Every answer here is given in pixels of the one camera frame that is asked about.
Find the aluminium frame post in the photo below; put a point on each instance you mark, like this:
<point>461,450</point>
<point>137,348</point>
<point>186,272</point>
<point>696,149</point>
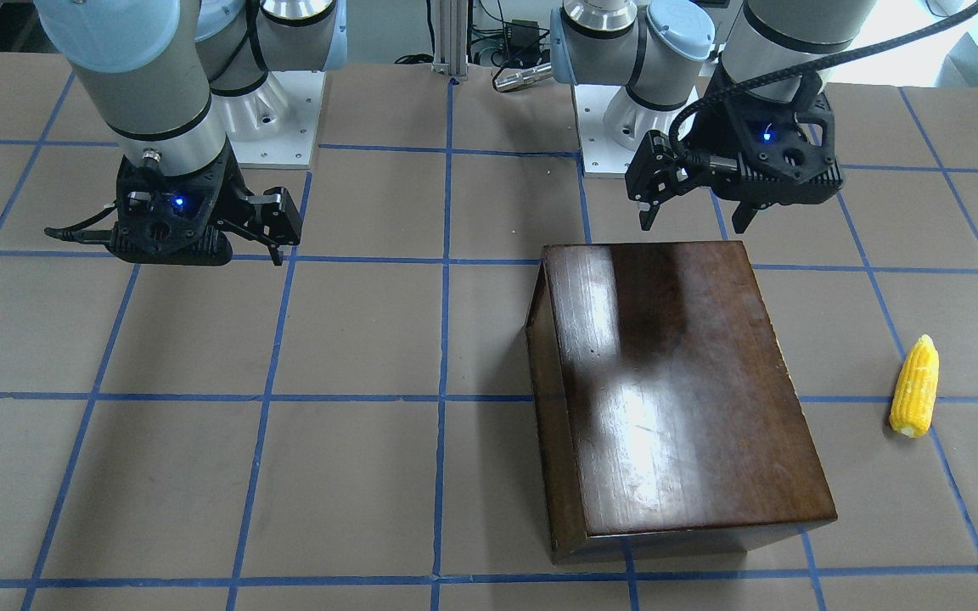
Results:
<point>450,35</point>

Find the yellow corn cob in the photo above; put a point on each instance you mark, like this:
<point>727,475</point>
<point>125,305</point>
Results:
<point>914,397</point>

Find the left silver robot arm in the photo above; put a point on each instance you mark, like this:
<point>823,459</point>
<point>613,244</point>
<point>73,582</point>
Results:
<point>655,50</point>

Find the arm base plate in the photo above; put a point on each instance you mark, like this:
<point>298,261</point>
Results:
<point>275,126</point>
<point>608,140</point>

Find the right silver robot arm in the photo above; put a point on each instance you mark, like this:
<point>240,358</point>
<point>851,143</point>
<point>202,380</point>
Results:
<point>178,83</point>

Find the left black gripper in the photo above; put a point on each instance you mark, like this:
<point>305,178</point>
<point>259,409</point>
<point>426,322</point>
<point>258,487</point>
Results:
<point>716,127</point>

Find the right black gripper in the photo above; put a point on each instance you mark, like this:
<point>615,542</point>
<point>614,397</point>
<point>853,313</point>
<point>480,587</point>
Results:
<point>271,217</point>

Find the dark wooden drawer cabinet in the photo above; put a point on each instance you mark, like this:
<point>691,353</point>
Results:
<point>668,423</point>

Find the black power adapter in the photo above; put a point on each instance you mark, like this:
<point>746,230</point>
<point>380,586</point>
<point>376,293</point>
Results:
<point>521,34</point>

